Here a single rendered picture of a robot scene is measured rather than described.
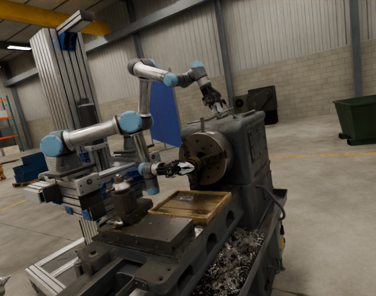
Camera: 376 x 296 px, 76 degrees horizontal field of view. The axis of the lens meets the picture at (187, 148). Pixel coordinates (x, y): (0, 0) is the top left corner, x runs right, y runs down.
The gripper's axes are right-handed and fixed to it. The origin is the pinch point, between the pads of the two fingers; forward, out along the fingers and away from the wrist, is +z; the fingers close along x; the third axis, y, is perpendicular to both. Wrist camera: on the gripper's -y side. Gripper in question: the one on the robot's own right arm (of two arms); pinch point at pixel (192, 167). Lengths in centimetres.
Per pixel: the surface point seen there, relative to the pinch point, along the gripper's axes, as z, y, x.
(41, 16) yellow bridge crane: -1005, -559, 512
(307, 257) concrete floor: 35, -90, -108
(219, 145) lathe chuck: 9.9, -15.2, 7.6
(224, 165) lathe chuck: 11.1, -15.2, -4.3
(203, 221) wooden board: 13.1, 19.2, -19.1
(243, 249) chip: 18, -7, -49
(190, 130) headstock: -17.8, -32.2, 15.6
